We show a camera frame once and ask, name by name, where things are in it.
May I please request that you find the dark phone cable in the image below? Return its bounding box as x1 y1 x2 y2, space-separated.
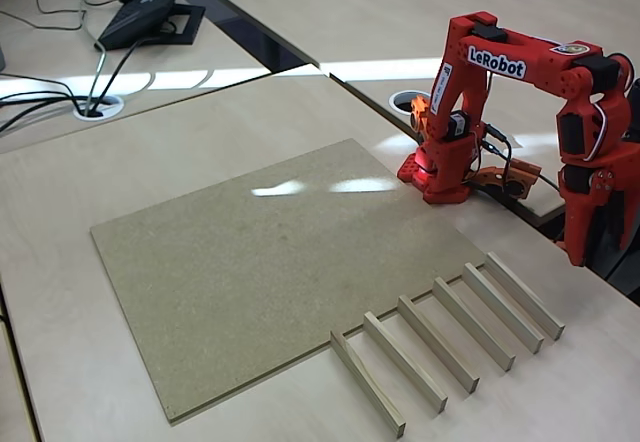
88 20 169 113

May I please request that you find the black thick cable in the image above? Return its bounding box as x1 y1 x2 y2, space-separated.
0 72 94 113
0 90 81 136

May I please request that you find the orange table clamp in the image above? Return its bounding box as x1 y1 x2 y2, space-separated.
409 92 432 139
469 159 542 199

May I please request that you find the black desk phone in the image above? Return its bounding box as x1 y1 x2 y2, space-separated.
96 0 207 52

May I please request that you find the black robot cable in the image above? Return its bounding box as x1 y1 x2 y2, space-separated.
479 122 515 186

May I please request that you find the white cable grommet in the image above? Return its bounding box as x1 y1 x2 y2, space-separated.
388 90 424 115
73 94 126 122

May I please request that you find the brown fibreboard sheet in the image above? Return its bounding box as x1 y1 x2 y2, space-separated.
89 137 492 427

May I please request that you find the thin grey cable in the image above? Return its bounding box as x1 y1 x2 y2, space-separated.
0 0 86 31

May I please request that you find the green-grey cable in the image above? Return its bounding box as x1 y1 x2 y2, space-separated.
78 0 109 111

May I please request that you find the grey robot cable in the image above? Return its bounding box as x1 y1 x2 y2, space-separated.
537 171 566 198

